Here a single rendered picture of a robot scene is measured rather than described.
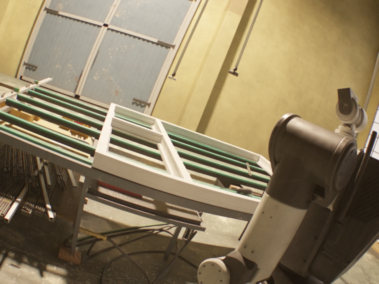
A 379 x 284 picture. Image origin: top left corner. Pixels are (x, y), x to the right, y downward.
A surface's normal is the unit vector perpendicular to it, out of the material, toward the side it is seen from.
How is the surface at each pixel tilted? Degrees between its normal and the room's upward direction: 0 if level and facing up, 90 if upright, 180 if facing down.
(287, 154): 89
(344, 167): 88
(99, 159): 90
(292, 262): 122
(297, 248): 100
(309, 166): 115
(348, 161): 88
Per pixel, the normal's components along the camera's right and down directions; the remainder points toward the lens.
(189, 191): 0.21, 0.25
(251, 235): -0.72, -0.19
